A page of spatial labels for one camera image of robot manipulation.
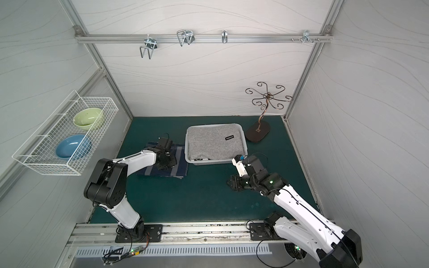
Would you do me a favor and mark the white slotted cable duct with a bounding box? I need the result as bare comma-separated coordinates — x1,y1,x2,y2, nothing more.
75,243,272,258

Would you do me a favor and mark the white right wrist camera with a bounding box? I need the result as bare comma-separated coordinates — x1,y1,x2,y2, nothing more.
232,155,248,177

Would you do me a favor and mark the looped metal hook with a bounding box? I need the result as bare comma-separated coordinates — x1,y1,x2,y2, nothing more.
177,30,195,46

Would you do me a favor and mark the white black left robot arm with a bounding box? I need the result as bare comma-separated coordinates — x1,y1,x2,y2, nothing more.
83,137,177,240

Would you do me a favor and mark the right metal hook clamp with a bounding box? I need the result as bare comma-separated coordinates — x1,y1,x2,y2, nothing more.
290,30,320,44

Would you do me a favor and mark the white plastic perforated basket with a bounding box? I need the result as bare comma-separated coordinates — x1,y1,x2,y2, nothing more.
184,123,249,166

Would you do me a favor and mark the white wire wall basket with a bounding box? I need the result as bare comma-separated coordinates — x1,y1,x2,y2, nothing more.
12,91,118,176

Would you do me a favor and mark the right base black cable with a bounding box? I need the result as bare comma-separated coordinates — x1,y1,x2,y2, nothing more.
255,239,307,268

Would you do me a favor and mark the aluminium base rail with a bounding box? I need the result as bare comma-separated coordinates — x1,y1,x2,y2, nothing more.
66,220,264,247

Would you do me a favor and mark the blue ceramic bowl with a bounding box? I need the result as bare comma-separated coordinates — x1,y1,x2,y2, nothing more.
55,135,92,160

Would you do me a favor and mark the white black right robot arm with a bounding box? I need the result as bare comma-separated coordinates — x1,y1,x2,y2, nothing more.
227,155,363,268

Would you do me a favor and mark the aluminium crossbar rail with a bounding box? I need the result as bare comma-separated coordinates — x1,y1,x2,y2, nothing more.
76,32,334,44

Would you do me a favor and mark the small metal hook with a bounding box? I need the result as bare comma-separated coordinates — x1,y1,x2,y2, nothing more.
221,30,228,44

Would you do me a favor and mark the green ceramic bowl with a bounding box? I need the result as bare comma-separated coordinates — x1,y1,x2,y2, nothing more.
73,108,105,131

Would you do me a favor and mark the left base cable bundle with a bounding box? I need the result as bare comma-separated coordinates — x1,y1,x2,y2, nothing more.
101,230,150,265

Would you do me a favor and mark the navy striped scarf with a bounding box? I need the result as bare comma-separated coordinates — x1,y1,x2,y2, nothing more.
135,140,189,179

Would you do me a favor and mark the copper wire jewelry stand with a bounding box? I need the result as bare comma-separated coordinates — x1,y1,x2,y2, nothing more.
245,82,293,143

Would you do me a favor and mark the double prong metal hook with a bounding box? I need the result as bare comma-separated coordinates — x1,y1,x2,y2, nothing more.
140,35,158,59

